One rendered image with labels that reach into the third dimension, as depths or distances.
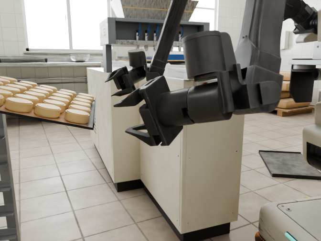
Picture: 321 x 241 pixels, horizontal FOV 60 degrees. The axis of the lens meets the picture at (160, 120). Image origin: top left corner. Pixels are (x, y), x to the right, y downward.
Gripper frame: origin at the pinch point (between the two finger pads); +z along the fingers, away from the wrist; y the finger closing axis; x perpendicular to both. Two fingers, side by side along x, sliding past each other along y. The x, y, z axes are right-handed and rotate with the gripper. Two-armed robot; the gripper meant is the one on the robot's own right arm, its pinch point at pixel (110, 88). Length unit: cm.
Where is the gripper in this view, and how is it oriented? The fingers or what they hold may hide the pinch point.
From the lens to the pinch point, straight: 103.1
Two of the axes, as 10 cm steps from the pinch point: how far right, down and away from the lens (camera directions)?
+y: -3.7, -9.0, -2.4
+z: -5.0, 4.1, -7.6
